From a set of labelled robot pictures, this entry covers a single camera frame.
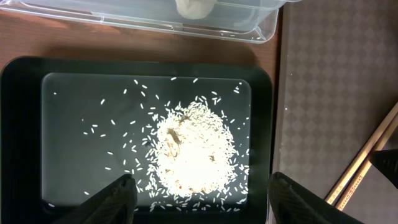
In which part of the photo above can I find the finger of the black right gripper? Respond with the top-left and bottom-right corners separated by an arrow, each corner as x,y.
369,149 -> 398,188

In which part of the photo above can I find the clear plastic waste bin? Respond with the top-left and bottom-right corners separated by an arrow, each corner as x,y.
1,0 -> 298,44

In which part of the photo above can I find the brown serving tray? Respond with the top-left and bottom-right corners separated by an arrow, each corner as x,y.
267,0 -> 398,224

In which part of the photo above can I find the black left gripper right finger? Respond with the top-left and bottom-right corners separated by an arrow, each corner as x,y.
268,172 -> 362,224

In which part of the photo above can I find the rice leftovers pile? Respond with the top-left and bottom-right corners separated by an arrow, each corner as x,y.
46,76 -> 251,213

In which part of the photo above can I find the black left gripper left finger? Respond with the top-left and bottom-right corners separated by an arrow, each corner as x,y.
54,174 -> 137,224

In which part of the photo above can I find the black waste tray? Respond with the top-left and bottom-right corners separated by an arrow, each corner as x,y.
1,57 -> 272,223

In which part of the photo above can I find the wooden chopstick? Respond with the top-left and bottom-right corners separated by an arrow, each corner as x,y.
335,115 -> 397,211
325,103 -> 397,210

